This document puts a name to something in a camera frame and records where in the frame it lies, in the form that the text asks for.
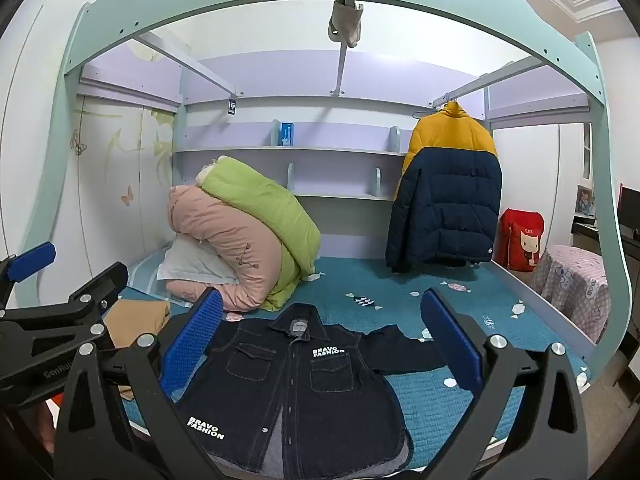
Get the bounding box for white wardrobe with butterfly decals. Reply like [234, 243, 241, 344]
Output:
[5, 95, 176, 306]

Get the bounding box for clothes hanger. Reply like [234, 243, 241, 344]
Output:
[413, 99, 460, 120]

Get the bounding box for green quilt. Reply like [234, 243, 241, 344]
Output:
[200, 156, 322, 312]

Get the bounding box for tan folded clothes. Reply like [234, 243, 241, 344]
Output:
[102, 300, 171, 351]

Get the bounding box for red printed bag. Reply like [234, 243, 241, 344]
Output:
[499, 208, 546, 272]

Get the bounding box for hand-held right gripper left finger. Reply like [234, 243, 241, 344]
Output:
[54, 287, 226, 480]

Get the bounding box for grey hanging cloth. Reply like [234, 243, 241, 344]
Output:
[327, 0, 363, 48]

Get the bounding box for pink quilt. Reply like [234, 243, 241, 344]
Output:
[166, 185, 288, 312]

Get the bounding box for pink patterned tablecloth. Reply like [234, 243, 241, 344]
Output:
[530, 245, 612, 343]

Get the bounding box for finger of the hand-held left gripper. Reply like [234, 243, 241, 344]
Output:
[0, 241, 57, 311]
[0, 261, 130, 346]

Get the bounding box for teal quilted bed sheet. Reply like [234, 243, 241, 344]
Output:
[117, 255, 593, 461]

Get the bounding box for yellow and navy puffer jacket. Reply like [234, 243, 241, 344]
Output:
[385, 102, 502, 273]

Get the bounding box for white pillow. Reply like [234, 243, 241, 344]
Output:
[156, 235, 236, 286]

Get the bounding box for dark denim jacket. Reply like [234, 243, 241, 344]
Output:
[165, 302, 448, 478]

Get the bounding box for black monitor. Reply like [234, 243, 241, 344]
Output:
[617, 185, 640, 241]

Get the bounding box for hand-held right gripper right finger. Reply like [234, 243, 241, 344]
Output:
[420, 287, 587, 480]

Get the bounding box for picture frame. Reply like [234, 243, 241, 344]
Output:
[576, 185, 597, 216]

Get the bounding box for lilac shelf unit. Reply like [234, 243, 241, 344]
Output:
[172, 120, 416, 201]

